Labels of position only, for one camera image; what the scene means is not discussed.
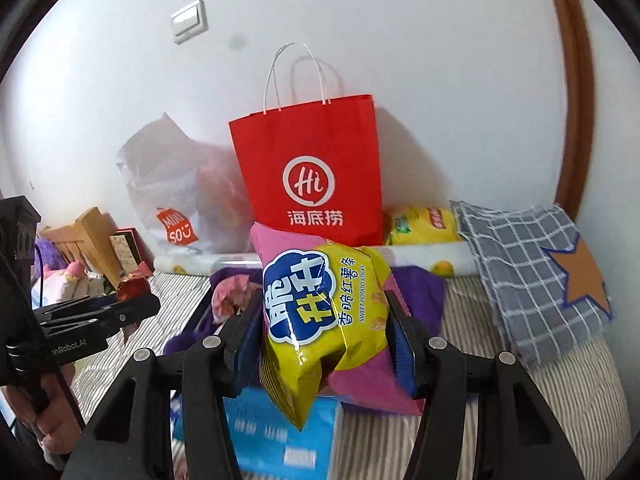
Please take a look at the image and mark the pink yellow potato sticks bag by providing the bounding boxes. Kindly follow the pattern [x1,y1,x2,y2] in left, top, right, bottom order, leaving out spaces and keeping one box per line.
[250,223,423,428]

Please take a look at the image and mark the person left hand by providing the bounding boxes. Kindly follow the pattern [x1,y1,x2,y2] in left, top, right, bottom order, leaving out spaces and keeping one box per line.
[1,374,81,458]

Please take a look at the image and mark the red snack packet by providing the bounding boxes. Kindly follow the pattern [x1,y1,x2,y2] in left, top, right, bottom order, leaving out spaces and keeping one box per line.
[116,262,152,344]

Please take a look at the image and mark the patterned small box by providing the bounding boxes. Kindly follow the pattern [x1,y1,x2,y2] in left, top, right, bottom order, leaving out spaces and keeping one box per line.
[108,228,153,276]

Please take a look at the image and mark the wooden bed headboard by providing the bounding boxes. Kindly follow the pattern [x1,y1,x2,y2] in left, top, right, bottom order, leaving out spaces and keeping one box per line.
[39,207,124,288]

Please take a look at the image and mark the pink purple candy packet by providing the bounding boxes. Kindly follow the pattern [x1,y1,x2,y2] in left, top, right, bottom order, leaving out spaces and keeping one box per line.
[212,274,262,324]

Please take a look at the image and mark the purple towel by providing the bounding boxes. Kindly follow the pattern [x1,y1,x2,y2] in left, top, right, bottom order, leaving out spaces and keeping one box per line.
[163,266,446,354]

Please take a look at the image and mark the blue tissue pack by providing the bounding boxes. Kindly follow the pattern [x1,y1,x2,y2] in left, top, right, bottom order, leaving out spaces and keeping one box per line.
[169,386,345,480]

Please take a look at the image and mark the white Miniso plastic bag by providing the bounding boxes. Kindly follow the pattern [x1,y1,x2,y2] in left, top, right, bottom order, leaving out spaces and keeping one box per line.
[116,114,254,254]

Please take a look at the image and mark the grey checked folded cloth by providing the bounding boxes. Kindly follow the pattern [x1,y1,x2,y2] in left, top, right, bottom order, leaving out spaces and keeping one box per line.
[451,200,613,367]

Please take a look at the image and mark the yellow lemon tea pack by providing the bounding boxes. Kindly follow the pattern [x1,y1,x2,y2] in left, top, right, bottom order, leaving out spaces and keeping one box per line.
[385,206,461,246]

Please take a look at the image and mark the red paper shopping bag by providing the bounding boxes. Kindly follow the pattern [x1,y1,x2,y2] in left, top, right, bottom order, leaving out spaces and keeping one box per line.
[229,93,384,246]

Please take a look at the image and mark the black cable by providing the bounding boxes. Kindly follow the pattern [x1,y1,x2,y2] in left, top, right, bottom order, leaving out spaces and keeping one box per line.
[0,251,87,430]

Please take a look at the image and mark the white wall switch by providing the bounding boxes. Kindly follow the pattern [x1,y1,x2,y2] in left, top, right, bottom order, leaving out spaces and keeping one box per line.
[170,0,208,44]

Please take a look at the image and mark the brown wooden door frame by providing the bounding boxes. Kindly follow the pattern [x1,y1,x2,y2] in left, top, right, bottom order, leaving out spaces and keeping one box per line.
[552,0,596,219]

